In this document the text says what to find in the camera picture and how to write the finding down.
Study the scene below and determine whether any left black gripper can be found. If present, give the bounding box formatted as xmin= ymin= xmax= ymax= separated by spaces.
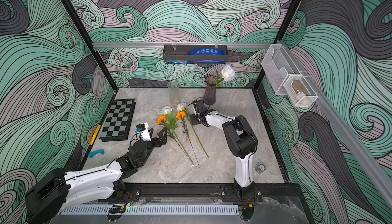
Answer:
xmin=138 ymin=127 xmax=165 ymax=167

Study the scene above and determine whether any orange marigold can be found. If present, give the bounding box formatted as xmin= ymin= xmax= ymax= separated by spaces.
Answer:
xmin=157 ymin=115 xmax=167 ymax=125
xmin=176 ymin=110 xmax=200 ymax=166

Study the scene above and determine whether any white rose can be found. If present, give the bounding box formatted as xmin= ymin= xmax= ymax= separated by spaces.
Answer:
xmin=160 ymin=106 xmax=194 ymax=164
xmin=176 ymin=102 xmax=209 ymax=158
xmin=216 ymin=64 xmax=235 ymax=87

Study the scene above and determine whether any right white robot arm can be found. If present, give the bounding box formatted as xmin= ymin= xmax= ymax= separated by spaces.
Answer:
xmin=189 ymin=99 xmax=258 ymax=200

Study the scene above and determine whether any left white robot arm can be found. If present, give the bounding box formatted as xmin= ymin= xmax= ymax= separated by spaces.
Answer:
xmin=25 ymin=128 xmax=167 ymax=224

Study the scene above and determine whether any dark purple glass vase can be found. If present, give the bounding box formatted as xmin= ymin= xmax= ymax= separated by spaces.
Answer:
xmin=203 ymin=75 xmax=217 ymax=105

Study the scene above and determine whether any clear glass vase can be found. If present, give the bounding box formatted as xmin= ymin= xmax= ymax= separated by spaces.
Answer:
xmin=167 ymin=81 xmax=181 ymax=106

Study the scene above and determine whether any black white chessboard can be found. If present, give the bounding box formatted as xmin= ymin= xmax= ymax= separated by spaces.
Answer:
xmin=100 ymin=99 xmax=136 ymax=142

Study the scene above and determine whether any yellow flat tool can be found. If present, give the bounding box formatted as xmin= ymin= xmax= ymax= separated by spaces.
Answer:
xmin=89 ymin=125 xmax=101 ymax=145

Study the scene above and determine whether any small round metal cup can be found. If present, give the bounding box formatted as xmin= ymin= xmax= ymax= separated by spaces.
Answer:
xmin=255 ymin=163 xmax=266 ymax=174

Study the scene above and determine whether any small clear acrylic bin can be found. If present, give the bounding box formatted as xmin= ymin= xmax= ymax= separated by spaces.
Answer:
xmin=283 ymin=75 xmax=317 ymax=108

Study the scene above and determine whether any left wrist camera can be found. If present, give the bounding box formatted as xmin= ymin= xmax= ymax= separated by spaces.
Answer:
xmin=135 ymin=122 xmax=151 ymax=141

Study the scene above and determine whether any black wall shelf basket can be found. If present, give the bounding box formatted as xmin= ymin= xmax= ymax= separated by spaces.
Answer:
xmin=162 ymin=44 xmax=229 ymax=64

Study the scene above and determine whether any teal plastic handle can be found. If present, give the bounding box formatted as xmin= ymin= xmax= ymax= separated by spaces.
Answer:
xmin=88 ymin=149 xmax=105 ymax=158

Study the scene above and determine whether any white slotted cable duct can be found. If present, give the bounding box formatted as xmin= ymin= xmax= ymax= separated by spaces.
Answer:
xmin=61 ymin=204 xmax=239 ymax=216

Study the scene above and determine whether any clear acrylic wall bin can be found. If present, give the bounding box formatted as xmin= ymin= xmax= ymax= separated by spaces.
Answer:
xmin=262 ymin=44 xmax=302 ymax=95

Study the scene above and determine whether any aluminium wall rail back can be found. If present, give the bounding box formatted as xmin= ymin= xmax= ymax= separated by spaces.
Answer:
xmin=92 ymin=41 xmax=272 ymax=49

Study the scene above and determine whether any aluminium wall rail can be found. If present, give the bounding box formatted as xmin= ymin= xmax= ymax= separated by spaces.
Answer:
xmin=277 ymin=40 xmax=392 ymax=207
xmin=92 ymin=41 xmax=272 ymax=49

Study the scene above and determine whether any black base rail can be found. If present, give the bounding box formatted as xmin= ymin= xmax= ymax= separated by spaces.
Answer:
xmin=108 ymin=183 xmax=303 ymax=203

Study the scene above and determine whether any aluminium wall rail right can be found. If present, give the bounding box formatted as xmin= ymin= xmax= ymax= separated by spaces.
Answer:
xmin=277 ymin=40 xmax=392 ymax=207

